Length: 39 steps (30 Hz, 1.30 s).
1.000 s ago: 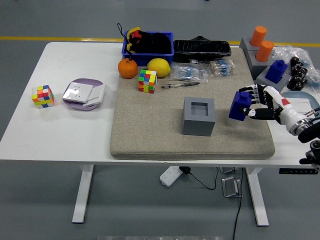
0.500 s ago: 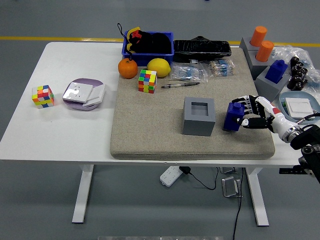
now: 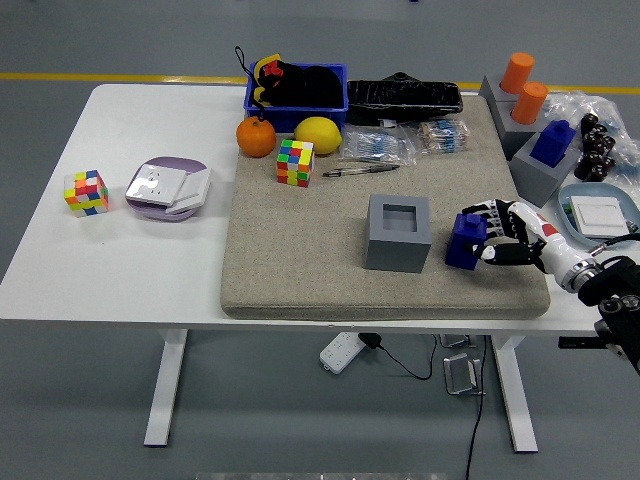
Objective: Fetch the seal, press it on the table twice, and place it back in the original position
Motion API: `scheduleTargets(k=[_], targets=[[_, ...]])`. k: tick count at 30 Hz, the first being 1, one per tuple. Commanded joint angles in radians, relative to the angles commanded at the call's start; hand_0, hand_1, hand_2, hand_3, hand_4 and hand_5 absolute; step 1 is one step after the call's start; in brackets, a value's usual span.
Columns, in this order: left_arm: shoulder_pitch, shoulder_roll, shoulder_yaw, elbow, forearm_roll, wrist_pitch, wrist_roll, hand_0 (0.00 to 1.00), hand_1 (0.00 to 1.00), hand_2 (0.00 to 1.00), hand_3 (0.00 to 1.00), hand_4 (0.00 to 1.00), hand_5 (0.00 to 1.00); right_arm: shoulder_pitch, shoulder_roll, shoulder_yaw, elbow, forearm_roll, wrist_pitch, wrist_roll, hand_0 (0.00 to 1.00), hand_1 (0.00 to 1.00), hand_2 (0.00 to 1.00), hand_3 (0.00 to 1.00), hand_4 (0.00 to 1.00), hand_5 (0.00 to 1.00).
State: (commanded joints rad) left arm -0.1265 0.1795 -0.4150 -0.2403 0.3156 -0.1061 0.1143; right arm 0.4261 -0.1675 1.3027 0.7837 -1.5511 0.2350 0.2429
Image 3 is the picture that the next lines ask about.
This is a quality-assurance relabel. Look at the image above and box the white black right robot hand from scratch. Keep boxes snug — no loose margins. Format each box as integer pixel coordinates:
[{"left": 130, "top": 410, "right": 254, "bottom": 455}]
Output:
[{"left": 460, "top": 198, "right": 590, "bottom": 291}]

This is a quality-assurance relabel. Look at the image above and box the blue square seal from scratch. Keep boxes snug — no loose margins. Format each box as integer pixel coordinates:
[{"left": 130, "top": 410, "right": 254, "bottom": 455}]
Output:
[
  {"left": 530, "top": 119, "right": 576, "bottom": 169},
  {"left": 444, "top": 212, "right": 489, "bottom": 271}
]

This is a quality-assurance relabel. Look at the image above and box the grey seal holder block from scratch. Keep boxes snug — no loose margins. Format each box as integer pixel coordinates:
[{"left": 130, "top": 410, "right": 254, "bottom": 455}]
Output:
[
  {"left": 364, "top": 193, "right": 433, "bottom": 274},
  {"left": 478, "top": 74, "right": 519, "bottom": 106},
  {"left": 510, "top": 130, "right": 581, "bottom": 209},
  {"left": 492, "top": 97, "right": 546, "bottom": 161}
]

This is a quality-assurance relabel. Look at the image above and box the orange cylinder seal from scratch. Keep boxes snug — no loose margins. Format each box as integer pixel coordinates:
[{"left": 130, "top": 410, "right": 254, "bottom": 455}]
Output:
[
  {"left": 499, "top": 51, "right": 536, "bottom": 95},
  {"left": 509, "top": 80, "right": 549, "bottom": 125}
]

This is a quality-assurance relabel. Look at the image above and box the light blue plate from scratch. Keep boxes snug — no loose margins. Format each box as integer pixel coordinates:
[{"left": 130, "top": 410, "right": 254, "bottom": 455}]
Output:
[{"left": 557, "top": 182, "right": 640, "bottom": 250}]

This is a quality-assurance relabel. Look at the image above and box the black table control panel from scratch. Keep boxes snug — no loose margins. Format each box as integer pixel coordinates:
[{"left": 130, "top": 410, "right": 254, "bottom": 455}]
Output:
[{"left": 558, "top": 337, "right": 609, "bottom": 350}]

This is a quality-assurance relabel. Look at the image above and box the crumpled clear plastic bag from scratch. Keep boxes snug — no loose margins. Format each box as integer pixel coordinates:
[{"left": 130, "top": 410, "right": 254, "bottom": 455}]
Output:
[{"left": 542, "top": 90, "right": 640, "bottom": 179}]

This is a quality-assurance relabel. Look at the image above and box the white table leg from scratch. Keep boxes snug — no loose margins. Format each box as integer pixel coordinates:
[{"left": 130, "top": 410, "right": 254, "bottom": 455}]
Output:
[
  {"left": 143, "top": 328, "right": 190, "bottom": 448},
  {"left": 489, "top": 334, "right": 540, "bottom": 454}
]

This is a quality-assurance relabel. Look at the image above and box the clear bag of blue resistors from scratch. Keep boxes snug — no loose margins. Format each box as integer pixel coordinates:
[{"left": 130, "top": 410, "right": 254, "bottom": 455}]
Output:
[{"left": 342, "top": 124, "right": 417, "bottom": 167}]

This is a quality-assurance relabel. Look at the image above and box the clear silver pen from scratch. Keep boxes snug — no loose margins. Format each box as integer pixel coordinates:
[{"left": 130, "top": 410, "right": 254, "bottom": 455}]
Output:
[{"left": 322, "top": 162, "right": 401, "bottom": 178}]

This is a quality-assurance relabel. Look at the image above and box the black keyboard in plastic wrap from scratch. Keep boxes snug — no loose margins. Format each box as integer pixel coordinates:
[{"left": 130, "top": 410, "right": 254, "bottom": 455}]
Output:
[{"left": 345, "top": 72, "right": 464, "bottom": 126}]

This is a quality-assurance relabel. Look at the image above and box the white power strip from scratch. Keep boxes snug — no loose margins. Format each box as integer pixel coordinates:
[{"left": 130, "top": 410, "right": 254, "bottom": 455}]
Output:
[{"left": 319, "top": 331, "right": 365, "bottom": 374}]

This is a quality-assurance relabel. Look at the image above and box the grey-brown mat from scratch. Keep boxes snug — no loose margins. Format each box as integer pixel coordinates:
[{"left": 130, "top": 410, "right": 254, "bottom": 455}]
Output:
[{"left": 219, "top": 94, "right": 551, "bottom": 321}]

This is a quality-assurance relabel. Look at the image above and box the yellow lemon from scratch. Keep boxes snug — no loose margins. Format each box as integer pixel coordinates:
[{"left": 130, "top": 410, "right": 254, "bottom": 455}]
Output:
[{"left": 293, "top": 115, "right": 344, "bottom": 155}]

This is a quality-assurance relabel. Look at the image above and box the colourful puzzle cube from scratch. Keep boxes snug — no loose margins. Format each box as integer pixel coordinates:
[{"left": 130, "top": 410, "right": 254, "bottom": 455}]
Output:
[
  {"left": 276, "top": 138, "right": 315, "bottom": 188},
  {"left": 63, "top": 169, "right": 110, "bottom": 219}
]

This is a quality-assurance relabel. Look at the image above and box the blue plastic bin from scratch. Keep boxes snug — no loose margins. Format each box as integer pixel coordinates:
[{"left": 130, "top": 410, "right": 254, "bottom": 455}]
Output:
[{"left": 243, "top": 62, "right": 350, "bottom": 134}]

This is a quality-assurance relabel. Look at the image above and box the orange fruit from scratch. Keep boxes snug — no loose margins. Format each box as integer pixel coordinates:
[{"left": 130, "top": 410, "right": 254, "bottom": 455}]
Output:
[{"left": 235, "top": 115, "right": 277, "bottom": 159}]

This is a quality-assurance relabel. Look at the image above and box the purple plate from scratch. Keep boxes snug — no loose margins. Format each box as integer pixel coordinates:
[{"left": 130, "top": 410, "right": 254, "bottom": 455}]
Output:
[{"left": 124, "top": 156, "right": 212, "bottom": 225}]

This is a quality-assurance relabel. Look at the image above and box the white wall switch panel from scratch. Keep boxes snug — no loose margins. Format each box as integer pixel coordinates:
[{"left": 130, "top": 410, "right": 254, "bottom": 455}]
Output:
[
  {"left": 569, "top": 195, "right": 632, "bottom": 239},
  {"left": 164, "top": 167, "right": 212, "bottom": 215}
]

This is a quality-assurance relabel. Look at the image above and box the large metal bracket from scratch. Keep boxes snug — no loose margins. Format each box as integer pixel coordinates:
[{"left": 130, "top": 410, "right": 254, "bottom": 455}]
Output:
[{"left": 443, "top": 352, "right": 487, "bottom": 397}]

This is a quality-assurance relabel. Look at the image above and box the black floor cable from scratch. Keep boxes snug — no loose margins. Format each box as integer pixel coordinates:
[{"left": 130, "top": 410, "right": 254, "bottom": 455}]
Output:
[{"left": 464, "top": 334, "right": 489, "bottom": 480}]

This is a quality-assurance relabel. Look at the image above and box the black plug with cord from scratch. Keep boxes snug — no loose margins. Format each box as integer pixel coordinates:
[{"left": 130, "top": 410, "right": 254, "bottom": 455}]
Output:
[{"left": 359, "top": 332, "right": 439, "bottom": 380}]

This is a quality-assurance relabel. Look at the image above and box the black pouch with strap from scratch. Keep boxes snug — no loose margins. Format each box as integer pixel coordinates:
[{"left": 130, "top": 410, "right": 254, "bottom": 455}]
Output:
[{"left": 234, "top": 45, "right": 346, "bottom": 121}]

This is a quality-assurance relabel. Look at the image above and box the white wall socket panel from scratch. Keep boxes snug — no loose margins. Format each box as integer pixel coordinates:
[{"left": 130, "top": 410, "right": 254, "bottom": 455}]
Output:
[{"left": 125, "top": 163, "right": 187, "bottom": 207}]

